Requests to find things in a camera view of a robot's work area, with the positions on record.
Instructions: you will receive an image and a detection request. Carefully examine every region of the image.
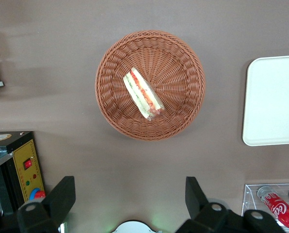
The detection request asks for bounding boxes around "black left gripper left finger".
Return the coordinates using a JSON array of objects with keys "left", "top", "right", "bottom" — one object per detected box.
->
[{"left": 17, "top": 176, "right": 77, "bottom": 233}]

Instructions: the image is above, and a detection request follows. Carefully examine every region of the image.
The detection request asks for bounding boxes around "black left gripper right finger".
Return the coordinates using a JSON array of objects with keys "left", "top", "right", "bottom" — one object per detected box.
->
[{"left": 176, "top": 176, "right": 243, "bottom": 233}]

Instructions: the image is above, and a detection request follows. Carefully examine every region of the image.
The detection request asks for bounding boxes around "triangle sandwich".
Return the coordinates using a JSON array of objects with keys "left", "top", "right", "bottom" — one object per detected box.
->
[{"left": 123, "top": 67, "right": 165, "bottom": 121}]

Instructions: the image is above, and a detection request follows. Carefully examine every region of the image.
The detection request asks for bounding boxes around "cream rectangular plastic tray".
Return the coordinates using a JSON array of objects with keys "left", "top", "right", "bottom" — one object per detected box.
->
[{"left": 242, "top": 54, "right": 289, "bottom": 147}]

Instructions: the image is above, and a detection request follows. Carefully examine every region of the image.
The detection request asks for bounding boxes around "brown round wicker basket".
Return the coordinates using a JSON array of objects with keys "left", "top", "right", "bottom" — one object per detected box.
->
[{"left": 95, "top": 29, "right": 206, "bottom": 142}]

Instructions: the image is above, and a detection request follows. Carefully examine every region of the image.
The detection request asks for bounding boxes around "clear acrylic bottle rack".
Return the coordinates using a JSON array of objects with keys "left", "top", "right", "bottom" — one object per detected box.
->
[{"left": 241, "top": 183, "right": 289, "bottom": 233}]

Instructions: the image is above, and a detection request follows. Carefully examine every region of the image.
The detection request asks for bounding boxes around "black food warmer yellow panel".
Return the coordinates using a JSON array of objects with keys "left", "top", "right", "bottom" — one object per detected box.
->
[{"left": 0, "top": 131, "right": 47, "bottom": 220}]

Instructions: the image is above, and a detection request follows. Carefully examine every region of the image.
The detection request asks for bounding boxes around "red cola bottle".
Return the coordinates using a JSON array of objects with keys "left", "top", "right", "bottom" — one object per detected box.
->
[{"left": 257, "top": 185, "right": 289, "bottom": 233}]

